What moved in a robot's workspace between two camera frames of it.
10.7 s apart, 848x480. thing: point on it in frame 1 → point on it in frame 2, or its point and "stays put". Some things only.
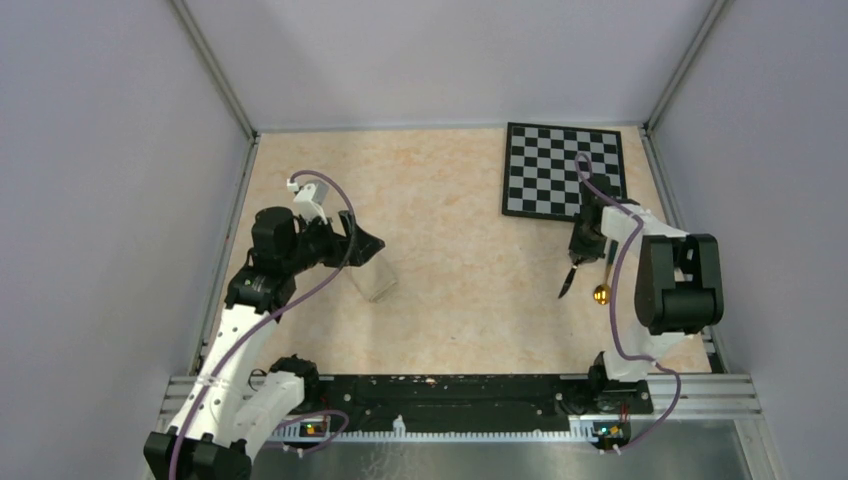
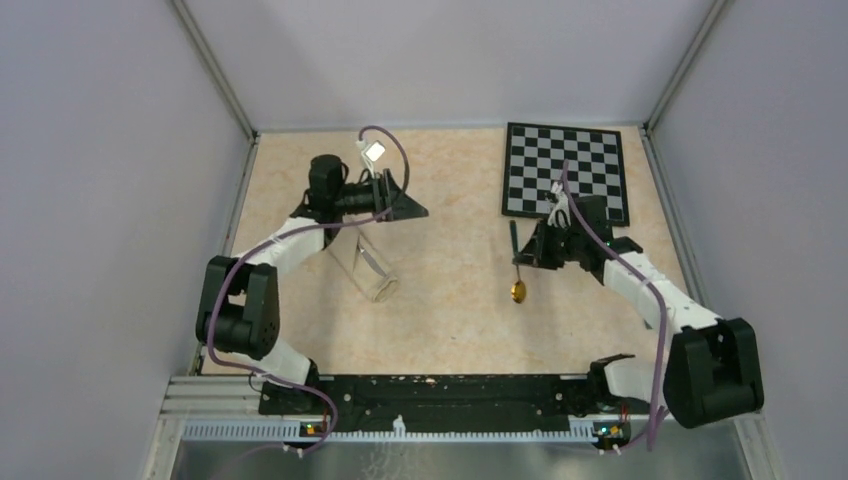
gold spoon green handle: (602, 293) → (518, 289)
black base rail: (439, 406) stays put
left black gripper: (364, 245) → (408, 208)
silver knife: (570, 279) → (372, 261)
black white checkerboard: (546, 165) stays put
